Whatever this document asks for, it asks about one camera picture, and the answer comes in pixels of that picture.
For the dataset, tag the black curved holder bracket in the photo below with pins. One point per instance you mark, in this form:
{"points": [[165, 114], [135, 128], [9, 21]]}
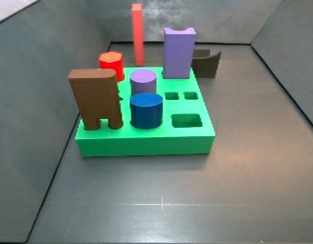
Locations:
{"points": [[205, 63]]}

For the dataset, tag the green peg board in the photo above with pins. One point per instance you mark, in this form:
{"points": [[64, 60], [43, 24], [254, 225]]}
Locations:
{"points": [[186, 132]]}

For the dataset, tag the blue cylinder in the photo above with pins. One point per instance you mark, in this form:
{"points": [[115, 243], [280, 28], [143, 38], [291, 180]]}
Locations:
{"points": [[146, 107]]}

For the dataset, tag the brown arch block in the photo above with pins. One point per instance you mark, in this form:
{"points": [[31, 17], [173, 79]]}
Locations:
{"points": [[95, 91]]}

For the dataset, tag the salmon red double-square block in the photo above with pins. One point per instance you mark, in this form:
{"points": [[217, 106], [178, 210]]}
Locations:
{"points": [[136, 13]]}

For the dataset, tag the purple cylinder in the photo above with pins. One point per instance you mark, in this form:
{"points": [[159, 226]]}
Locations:
{"points": [[143, 81]]}

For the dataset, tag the red hexagonal prism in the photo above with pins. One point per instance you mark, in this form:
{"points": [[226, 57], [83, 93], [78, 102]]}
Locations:
{"points": [[111, 60]]}

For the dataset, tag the tall purple notched block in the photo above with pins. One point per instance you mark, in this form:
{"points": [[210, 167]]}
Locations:
{"points": [[179, 44]]}

